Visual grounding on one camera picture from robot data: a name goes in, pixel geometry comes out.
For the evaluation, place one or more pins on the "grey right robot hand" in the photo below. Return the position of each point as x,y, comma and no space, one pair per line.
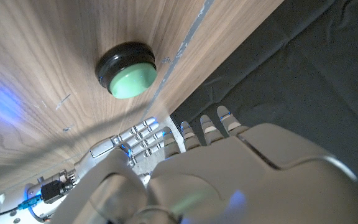
104,149

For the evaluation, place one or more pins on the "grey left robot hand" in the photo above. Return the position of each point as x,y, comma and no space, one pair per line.
244,180

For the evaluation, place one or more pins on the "green button with black base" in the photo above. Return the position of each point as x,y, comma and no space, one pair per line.
129,81

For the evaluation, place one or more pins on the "black backdrop cloth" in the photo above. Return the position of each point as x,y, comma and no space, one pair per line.
306,77

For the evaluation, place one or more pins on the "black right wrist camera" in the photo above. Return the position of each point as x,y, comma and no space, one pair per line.
53,190

